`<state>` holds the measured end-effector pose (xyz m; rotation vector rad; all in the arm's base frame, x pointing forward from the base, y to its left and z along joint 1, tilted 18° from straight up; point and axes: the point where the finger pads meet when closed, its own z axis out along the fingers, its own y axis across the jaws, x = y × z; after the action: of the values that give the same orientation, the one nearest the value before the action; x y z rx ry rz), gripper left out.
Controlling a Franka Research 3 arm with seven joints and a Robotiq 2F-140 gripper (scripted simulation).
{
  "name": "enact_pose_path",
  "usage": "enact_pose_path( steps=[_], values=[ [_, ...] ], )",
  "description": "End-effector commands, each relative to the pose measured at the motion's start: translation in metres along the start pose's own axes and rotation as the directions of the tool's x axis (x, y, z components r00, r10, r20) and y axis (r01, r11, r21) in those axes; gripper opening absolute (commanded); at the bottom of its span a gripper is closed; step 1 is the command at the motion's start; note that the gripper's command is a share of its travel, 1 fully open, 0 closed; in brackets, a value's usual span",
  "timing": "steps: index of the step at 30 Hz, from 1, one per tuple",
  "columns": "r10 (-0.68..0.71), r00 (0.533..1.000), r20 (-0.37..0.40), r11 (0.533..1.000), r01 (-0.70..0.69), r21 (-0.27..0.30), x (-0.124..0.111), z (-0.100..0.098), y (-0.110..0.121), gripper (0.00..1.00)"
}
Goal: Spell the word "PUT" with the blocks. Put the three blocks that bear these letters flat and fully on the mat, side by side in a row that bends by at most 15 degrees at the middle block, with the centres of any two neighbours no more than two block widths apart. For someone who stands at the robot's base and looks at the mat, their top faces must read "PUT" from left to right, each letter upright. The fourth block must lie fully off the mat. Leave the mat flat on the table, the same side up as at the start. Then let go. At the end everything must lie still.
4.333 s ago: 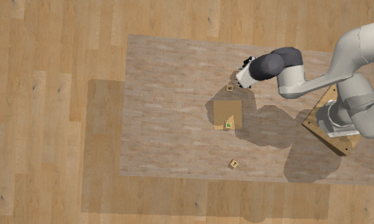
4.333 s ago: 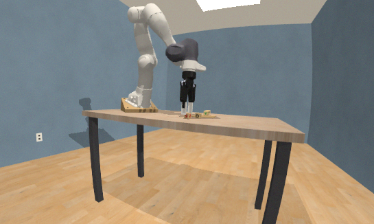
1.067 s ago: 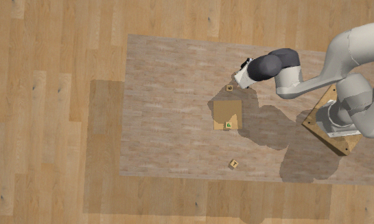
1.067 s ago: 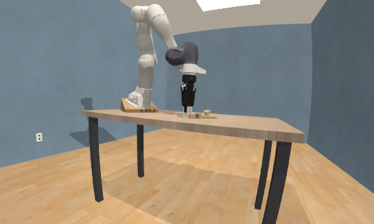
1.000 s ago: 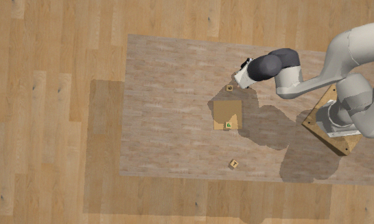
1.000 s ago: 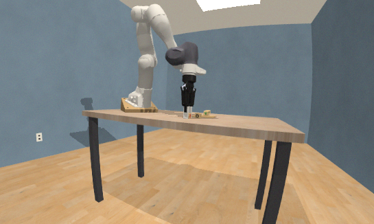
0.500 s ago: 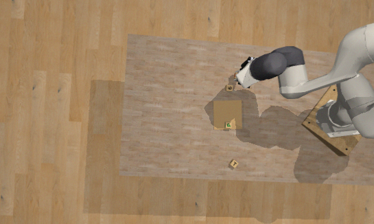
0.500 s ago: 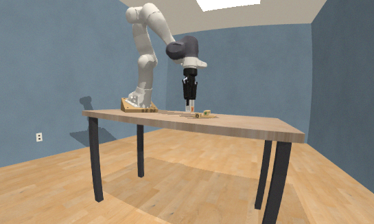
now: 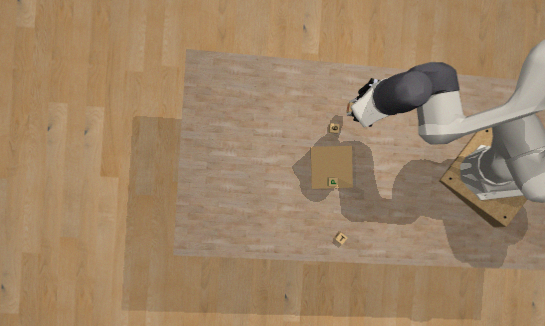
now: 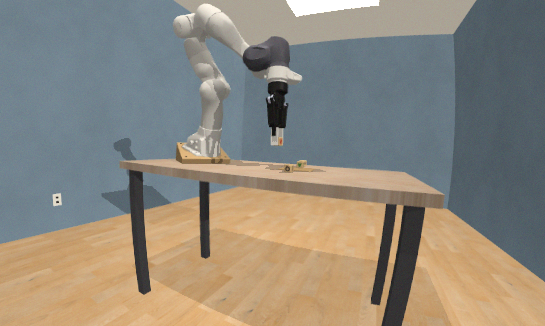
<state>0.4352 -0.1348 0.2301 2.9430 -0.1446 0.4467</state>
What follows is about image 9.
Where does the tan flat mat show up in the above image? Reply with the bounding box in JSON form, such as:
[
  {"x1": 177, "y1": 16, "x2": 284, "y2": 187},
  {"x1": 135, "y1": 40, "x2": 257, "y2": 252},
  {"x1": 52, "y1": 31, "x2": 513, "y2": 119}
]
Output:
[{"x1": 311, "y1": 146, "x2": 353, "y2": 189}]

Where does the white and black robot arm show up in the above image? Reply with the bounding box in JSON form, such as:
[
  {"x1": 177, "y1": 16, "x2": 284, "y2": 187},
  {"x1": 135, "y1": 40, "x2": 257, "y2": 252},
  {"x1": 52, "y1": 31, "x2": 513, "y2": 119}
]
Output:
[{"x1": 351, "y1": 39, "x2": 545, "y2": 203}]

